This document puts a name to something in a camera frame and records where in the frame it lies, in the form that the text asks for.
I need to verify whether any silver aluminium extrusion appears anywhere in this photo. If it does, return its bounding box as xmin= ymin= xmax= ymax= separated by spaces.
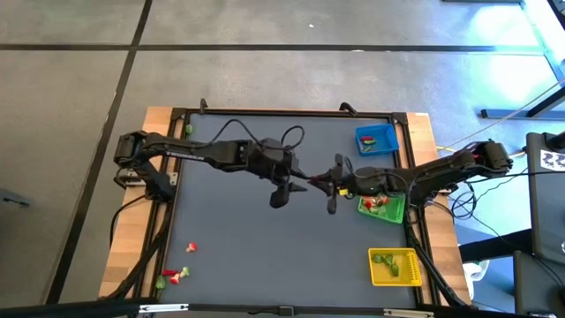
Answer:
xmin=382 ymin=308 xmax=436 ymax=318
xmin=139 ymin=303 xmax=190 ymax=314

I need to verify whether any black cable conduit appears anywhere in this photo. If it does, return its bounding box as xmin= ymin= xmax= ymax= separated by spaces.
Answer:
xmin=103 ymin=193 xmax=177 ymax=302
xmin=403 ymin=207 xmax=470 ymax=308

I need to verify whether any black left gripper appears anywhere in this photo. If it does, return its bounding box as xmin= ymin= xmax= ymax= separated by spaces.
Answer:
xmin=253 ymin=137 xmax=313 ymax=209

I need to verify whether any green plastic basket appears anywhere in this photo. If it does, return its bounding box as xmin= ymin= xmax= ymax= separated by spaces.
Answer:
xmin=357 ymin=193 xmax=407 ymax=224

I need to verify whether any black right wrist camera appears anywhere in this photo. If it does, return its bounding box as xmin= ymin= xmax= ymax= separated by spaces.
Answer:
xmin=355 ymin=166 xmax=386 ymax=196

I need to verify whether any black equipment box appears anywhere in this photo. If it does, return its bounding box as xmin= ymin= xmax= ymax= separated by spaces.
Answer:
xmin=513 ymin=250 xmax=565 ymax=318

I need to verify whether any blue plastic basket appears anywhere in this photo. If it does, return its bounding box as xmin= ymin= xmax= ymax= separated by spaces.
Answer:
xmin=355 ymin=123 xmax=400 ymax=157

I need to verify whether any grey table mat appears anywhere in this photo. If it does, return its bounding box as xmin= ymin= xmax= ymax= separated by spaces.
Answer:
xmin=159 ymin=113 xmax=418 ymax=308

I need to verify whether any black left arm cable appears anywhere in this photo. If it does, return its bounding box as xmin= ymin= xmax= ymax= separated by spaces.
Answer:
xmin=210 ymin=117 xmax=306 ymax=154

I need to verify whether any white bag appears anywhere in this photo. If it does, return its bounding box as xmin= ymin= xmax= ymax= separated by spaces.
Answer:
xmin=462 ymin=259 xmax=491 ymax=301

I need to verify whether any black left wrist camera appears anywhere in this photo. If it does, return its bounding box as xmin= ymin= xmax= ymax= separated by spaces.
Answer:
xmin=272 ymin=164 xmax=293 ymax=186

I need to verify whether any black frame crossbar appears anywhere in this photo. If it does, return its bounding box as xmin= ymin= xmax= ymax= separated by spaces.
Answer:
xmin=0 ymin=296 xmax=155 ymax=318

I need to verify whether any grey flat floor object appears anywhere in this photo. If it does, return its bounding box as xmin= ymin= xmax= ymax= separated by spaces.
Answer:
xmin=0 ymin=188 xmax=33 ymax=208

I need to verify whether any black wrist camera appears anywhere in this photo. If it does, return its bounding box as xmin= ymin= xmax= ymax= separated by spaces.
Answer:
xmin=272 ymin=164 xmax=293 ymax=186
xmin=355 ymin=166 xmax=386 ymax=196

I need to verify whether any metal stand foot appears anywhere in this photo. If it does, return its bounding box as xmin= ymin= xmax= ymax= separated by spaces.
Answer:
xmin=479 ymin=86 xmax=565 ymax=120

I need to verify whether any black aluminium table frame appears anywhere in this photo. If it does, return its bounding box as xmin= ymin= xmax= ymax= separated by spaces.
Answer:
xmin=132 ymin=107 xmax=442 ymax=318

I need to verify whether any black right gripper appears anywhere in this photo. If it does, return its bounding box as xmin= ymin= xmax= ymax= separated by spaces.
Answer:
xmin=310 ymin=154 xmax=357 ymax=216

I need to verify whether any yellow plastic basket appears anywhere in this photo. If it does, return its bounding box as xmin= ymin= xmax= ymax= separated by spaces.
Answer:
xmin=367 ymin=246 xmax=424 ymax=288

